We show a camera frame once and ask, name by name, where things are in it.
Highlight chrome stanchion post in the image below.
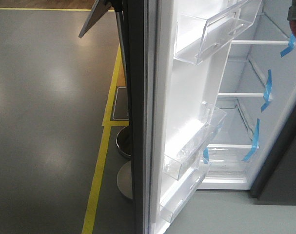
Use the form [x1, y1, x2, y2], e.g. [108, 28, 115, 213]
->
[115, 11, 132, 159]

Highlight lower clear door bin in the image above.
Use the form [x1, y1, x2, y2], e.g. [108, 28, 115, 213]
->
[163, 102, 227, 180]

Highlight white fridge door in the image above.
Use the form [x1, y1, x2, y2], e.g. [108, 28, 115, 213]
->
[122, 0, 263, 234]

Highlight upper clear door bin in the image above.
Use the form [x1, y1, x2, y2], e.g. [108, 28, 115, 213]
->
[174, 0, 261, 65]

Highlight clear door bin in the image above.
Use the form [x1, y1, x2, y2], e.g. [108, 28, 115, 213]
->
[163, 102, 227, 180]
[174, 0, 261, 65]

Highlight grey floor sign mat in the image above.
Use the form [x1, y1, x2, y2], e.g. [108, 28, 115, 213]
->
[111, 86, 128, 121]

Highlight matte silver sign stand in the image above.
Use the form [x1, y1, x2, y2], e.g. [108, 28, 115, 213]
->
[79, 0, 133, 200]

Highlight grey fridge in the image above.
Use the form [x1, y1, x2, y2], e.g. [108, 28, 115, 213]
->
[199, 0, 296, 204]

